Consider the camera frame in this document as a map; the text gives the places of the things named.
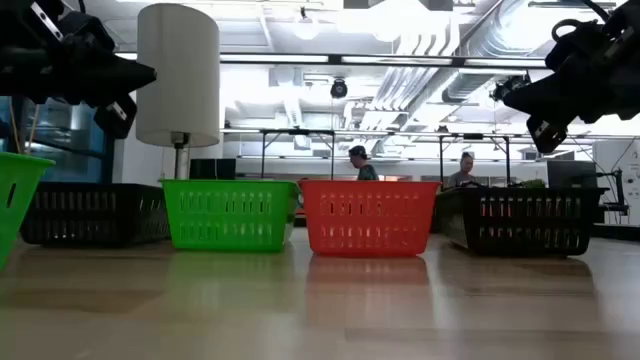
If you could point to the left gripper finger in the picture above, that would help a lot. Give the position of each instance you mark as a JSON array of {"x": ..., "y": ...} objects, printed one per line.
[{"x": 127, "y": 77}]

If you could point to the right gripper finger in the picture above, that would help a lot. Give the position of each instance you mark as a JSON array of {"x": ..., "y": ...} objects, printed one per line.
[{"x": 527, "y": 97}]

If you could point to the green plastic basket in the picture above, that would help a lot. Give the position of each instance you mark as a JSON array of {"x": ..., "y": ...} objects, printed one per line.
[
  {"x": 230, "y": 186},
  {"x": 30, "y": 180}
]

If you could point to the red plastic basket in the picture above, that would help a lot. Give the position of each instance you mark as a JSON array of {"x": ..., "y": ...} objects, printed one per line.
[{"x": 370, "y": 187}]

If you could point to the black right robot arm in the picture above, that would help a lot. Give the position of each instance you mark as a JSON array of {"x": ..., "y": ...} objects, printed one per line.
[{"x": 627, "y": 17}]

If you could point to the black track spotlight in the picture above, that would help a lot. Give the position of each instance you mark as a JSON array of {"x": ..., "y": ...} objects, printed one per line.
[{"x": 510, "y": 86}]

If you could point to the white shade floor lamp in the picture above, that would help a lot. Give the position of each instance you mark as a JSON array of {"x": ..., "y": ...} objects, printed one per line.
[{"x": 177, "y": 75}]

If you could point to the dark framed window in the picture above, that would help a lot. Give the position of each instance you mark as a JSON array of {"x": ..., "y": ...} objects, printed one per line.
[{"x": 65, "y": 130}]

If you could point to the small green plant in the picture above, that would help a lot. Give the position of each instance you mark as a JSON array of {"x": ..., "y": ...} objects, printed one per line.
[{"x": 532, "y": 184}]

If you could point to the white cabinet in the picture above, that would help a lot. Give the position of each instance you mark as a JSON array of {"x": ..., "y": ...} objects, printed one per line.
[{"x": 630, "y": 165}]

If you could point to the dark computer monitor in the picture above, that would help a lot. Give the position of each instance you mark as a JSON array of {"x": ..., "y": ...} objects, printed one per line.
[
  {"x": 570, "y": 174},
  {"x": 212, "y": 169}
]

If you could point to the black plastic basket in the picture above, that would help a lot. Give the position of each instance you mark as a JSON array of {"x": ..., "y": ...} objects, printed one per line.
[
  {"x": 90, "y": 187},
  {"x": 520, "y": 194}
]

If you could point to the person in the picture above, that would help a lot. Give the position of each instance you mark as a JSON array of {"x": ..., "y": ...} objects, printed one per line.
[
  {"x": 367, "y": 172},
  {"x": 462, "y": 176}
]

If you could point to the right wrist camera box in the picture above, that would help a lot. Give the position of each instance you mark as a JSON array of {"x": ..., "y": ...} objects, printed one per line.
[{"x": 546, "y": 134}]

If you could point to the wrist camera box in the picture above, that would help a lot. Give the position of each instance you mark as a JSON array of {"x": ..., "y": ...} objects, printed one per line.
[
  {"x": 116, "y": 117},
  {"x": 546, "y": 134}
]

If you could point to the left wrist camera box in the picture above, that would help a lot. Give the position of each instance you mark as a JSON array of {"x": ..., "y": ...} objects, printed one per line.
[{"x": 116, "y": 117}]

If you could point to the black metal frame table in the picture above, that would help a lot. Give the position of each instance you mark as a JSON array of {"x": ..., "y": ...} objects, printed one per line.
[
  {"x": 295, "y": 132},
  {"x": 472, "y": 136}
]

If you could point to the ceiling light rail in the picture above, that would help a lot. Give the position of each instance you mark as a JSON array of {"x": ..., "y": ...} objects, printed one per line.
[{"x": 400, "y": 61}]

